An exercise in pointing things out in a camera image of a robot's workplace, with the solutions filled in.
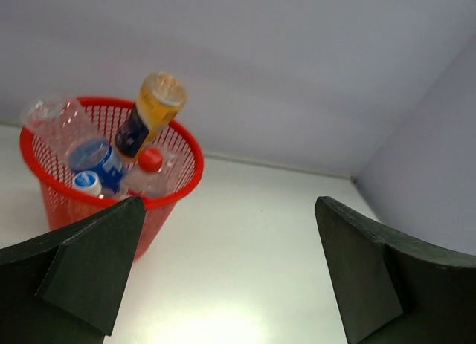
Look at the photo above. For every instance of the red plastic mesh bin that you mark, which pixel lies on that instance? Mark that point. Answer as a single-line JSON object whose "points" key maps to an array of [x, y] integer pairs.
{"points": [[64, 206]]}

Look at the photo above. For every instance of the clear bottle with red cap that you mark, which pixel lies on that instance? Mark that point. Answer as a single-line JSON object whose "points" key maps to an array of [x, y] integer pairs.
{"points": [[151, 176]]}

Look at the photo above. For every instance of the clear bottle blue label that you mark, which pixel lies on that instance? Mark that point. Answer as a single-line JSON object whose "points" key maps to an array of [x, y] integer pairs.
{"points": [[62, 123], [89, 183]]}

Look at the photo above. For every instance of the orange bottle with blue label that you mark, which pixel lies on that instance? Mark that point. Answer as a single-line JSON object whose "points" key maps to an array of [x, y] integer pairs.
{"points": [[160, 98]]}

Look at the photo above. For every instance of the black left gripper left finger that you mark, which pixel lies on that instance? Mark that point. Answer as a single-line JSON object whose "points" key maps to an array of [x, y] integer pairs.
{"points": [[66, 286]]}

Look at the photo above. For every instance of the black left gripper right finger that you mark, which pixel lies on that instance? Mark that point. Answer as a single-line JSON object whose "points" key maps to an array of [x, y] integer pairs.
{"points": [[391, 287]]}

